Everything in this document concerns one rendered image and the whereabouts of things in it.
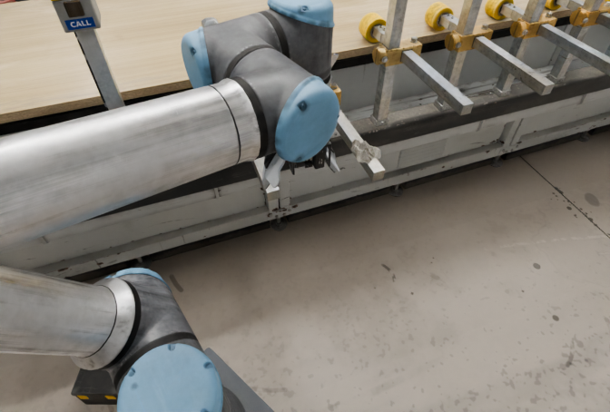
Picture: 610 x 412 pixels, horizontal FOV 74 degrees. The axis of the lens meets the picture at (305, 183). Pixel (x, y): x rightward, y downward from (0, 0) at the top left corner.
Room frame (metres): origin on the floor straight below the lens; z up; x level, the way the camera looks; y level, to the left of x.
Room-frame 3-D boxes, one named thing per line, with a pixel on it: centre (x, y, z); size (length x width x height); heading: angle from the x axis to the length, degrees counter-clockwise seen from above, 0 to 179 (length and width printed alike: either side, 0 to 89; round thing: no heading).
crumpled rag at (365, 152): (0.76, -0.15, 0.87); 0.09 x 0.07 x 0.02; 20
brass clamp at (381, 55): (1.10, -0.27, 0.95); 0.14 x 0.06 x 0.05; 110
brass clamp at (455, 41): (1.19, -0.50, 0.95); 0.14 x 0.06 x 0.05; 110
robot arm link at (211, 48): (0.49, 0.09, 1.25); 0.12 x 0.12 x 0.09; 36
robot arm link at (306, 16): (0.56, 0.01, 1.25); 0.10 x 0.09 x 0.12; 126
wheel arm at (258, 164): (0.84, 0.15, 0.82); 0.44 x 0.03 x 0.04; 20
